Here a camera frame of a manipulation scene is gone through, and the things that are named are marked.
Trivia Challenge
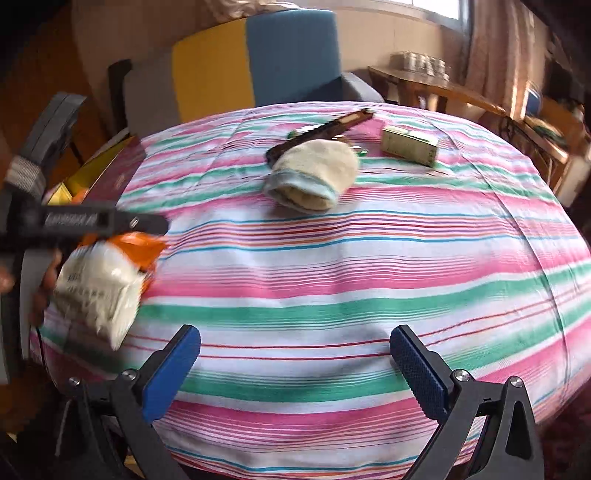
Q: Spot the striped tablecloth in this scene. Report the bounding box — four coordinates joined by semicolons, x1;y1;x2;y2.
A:
30;102;591;476

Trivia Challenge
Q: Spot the person's left hand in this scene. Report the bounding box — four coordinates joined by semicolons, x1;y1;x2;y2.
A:
28;251;64;326

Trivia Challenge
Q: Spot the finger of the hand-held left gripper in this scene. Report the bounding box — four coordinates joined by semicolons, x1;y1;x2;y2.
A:
41;207;170;244

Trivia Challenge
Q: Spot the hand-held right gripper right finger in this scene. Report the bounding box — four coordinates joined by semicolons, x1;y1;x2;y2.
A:
390;324;546;480

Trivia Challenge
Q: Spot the grey yellow blue chair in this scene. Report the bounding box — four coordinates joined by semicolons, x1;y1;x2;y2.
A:
107;8;386;139

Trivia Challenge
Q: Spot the bright window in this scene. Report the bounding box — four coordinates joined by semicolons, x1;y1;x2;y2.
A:
406;0;472;24

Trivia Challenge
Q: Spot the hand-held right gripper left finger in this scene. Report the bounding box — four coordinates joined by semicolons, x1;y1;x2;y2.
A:
55;324;202;480

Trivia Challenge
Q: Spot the wooden side table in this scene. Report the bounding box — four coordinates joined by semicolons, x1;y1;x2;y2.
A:
367;65;509;117

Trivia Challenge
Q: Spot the white packet with orange top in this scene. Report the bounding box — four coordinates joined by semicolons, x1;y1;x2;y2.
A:
54;231;168;352

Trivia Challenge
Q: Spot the beige curtain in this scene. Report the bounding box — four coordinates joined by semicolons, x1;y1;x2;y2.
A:
464;0;527;121

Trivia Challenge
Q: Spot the beige mitten with blue cuff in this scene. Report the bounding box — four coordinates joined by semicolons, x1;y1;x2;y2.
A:
263;138;361;214

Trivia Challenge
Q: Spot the green paper box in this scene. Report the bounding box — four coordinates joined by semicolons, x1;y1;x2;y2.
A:
381;124;439;168

